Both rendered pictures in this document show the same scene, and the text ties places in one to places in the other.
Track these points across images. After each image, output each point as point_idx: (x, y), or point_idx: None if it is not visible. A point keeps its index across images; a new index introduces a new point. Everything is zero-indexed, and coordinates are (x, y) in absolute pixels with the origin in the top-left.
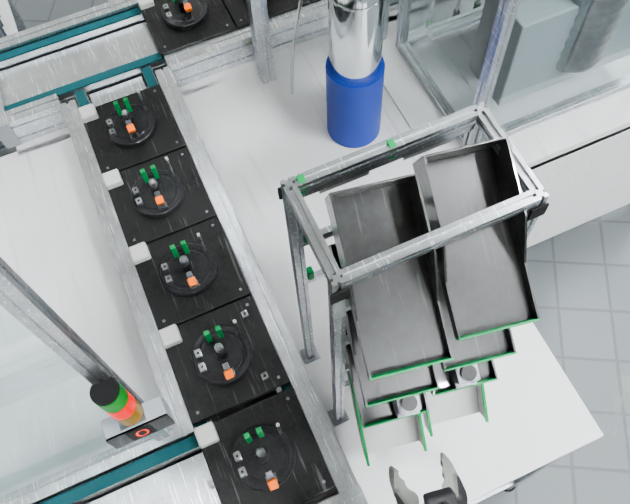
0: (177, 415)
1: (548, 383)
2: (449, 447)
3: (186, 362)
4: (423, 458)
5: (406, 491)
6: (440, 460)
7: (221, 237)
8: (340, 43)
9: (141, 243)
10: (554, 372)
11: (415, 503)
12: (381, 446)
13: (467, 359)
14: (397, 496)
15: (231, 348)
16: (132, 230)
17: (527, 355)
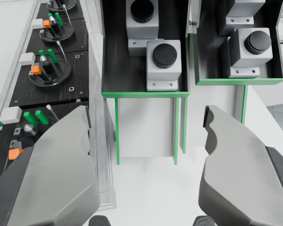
0: (5, 102)
1: (279, 149)
2: (195, 176)
3: (28, 74)
4: (173, 179)
5: (67, 151)
6: (206, 109)
7: (84, 25)
8: None
9: (40, 19)
10: None
11: (61, 204)
12: (136, 152)
13: None
14: (23, 158)
15: (57, 69)
16: (41, 17)
17: (263, 128)
